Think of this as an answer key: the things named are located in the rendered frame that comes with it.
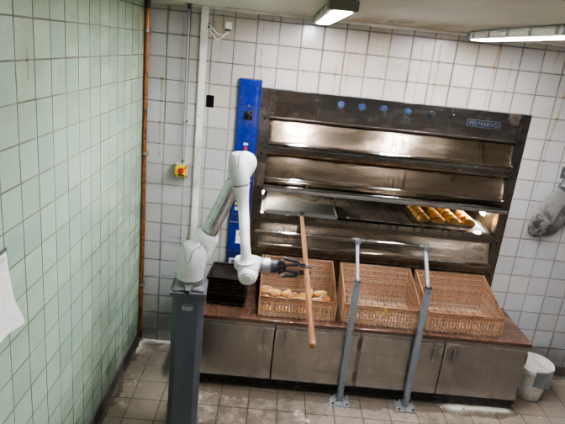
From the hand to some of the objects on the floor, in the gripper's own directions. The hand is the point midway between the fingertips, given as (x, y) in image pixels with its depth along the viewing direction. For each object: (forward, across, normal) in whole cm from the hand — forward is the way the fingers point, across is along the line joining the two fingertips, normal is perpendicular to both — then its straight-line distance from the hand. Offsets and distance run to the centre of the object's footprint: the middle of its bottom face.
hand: (305, 269), depth 306 cm
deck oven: (+49, +118, -195) cm, 233 cm away
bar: (+31, +118, -50) cm, 132 cm away
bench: (+48, +118, -72) cm, 146 cm away
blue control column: (-48, +118, -192) cm, 230 cm away
